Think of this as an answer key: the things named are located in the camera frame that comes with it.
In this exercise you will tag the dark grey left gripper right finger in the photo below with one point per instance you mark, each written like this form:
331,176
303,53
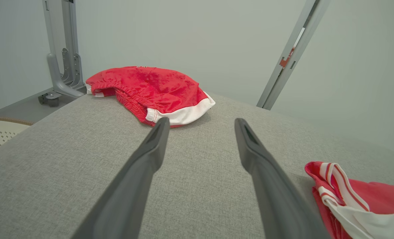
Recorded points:
270,189

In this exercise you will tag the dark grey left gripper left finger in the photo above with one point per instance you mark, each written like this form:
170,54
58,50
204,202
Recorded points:
133,186

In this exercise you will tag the red shorts with white trim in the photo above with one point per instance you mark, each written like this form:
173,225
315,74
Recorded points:
157,89

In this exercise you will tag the red jersey with white sleeves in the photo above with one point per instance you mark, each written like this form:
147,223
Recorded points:
376,205

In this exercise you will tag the grey metal stand with castors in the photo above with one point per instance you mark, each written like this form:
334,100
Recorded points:
64,76

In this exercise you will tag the cream perforated laundry basket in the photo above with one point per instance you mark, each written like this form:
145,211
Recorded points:
1,132

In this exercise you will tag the grey metal partition frame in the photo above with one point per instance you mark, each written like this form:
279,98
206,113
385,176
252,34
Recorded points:
293,56

